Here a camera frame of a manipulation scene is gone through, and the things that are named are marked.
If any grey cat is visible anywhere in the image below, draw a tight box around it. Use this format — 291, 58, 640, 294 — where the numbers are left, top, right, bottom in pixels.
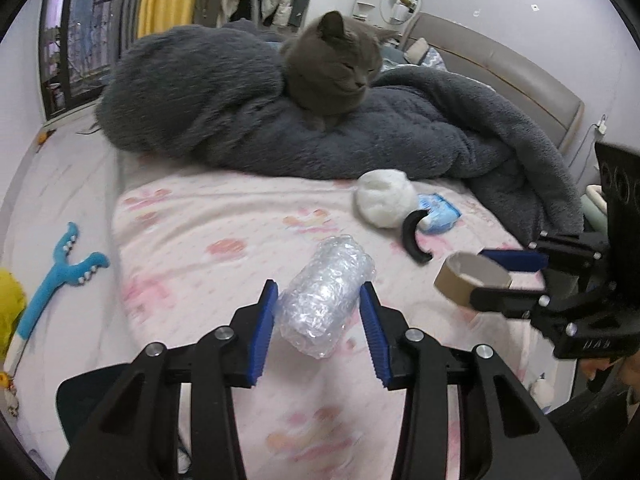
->
279, 10, 401, 133

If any blue tissue packet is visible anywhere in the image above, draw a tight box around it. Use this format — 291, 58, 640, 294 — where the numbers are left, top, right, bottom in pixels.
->
417, 192, 463, 233

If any pale green plush toy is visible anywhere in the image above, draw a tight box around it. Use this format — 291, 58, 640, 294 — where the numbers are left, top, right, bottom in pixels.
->
582, 185, 608, 221

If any yellow plastic bag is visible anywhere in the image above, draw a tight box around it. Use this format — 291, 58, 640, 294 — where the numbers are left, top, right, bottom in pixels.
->
0, 269, 28, 361

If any pink printed blanket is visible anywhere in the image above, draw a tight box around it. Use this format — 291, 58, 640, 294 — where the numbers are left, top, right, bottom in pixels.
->
112, 170, 581, 480

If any clear bubble wrap roll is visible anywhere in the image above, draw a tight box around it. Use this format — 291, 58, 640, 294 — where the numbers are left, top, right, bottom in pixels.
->
276, 235, 376, 359

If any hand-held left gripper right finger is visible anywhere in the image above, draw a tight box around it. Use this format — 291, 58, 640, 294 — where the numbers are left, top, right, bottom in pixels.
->
359, 281, 583, 480

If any round white mirror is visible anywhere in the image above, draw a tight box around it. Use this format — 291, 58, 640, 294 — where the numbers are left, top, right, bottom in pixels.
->
380, 0, 422, 26

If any black curved plastic piece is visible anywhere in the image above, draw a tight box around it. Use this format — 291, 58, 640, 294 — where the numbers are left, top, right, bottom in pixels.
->
401, 210, 433, 265

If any white wall charger with cable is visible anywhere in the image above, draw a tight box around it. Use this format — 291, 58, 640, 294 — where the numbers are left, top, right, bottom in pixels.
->
570, 114, 609, 196

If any person's right hand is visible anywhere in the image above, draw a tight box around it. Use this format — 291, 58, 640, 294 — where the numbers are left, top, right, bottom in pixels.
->
580, 356, 615, 385

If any white fluffy ball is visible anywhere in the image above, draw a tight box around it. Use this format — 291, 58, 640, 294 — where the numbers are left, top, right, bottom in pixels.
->
354, 170, 418, 229

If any blue plastic toy fork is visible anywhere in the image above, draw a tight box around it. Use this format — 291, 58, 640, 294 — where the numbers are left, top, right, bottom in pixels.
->
5, 222, 110, 368

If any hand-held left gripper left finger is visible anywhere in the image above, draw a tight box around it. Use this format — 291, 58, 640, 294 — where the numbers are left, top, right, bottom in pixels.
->
55, 280, 280, 480

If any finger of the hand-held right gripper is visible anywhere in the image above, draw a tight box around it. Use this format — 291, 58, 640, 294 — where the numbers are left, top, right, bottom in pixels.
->
477, 232, 609, 272
467, 282, 614, 319

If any cardboard tape core ring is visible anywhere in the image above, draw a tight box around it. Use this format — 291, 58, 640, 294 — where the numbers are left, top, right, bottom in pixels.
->
434, 252, 513, 306

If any dark framed balcony door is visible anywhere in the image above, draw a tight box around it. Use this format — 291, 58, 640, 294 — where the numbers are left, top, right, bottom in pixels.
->
39, 0, 126, 121

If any beige bed headboard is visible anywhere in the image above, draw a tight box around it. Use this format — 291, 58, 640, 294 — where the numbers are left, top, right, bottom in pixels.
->
395, 12, 586, 161

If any dark teal trash bin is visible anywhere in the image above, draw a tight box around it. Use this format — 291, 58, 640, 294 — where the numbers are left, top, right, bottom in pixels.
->
56, 362, 132, 447

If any dark grey fleece blanket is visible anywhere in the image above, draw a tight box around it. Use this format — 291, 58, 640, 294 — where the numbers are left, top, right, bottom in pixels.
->
97, 19, 586, 248

